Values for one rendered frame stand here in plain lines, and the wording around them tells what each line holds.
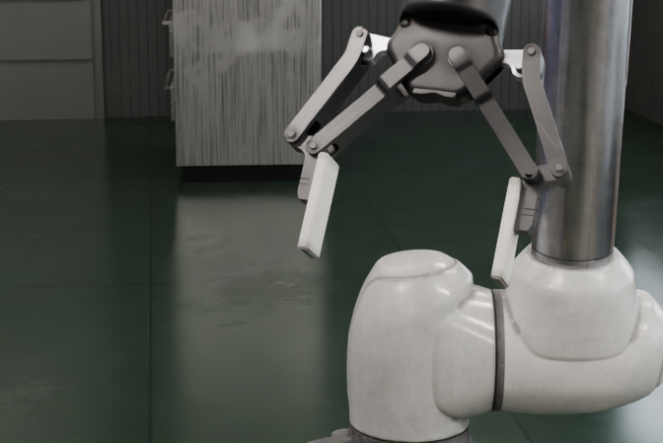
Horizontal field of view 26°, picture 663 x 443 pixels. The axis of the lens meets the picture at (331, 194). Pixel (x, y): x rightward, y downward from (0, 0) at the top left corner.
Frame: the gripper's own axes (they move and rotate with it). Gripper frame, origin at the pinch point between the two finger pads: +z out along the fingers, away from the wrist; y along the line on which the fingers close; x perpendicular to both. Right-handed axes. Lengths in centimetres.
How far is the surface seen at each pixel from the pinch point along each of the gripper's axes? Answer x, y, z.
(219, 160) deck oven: -663, 308, -182
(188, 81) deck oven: -635, 326, -219
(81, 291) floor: -464, 269, -62
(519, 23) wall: -933, 208, -396
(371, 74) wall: -908, 309, -332
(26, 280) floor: -471, 300, -64
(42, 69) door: -808, 529, -272
